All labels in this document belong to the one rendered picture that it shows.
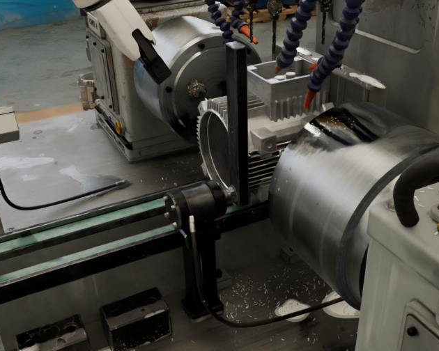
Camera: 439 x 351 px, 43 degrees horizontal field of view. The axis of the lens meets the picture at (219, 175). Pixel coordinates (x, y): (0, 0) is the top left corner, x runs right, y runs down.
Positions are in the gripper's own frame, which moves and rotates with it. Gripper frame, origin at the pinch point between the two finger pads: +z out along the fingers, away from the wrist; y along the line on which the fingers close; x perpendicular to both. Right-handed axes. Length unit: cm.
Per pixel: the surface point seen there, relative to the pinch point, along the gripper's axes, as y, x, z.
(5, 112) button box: -17.5, -25.2, -4.4
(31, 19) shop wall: -536, -8, 121
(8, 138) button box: -17.9, -28.5, -0.1
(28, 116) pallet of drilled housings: -248, -49, 88
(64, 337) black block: 20.7, -37.6, 13.7
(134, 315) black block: 21.4, -28.4, 19.0
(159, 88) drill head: -15.6, 0.1, 11.1
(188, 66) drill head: -14.6, 7.3, 10.8
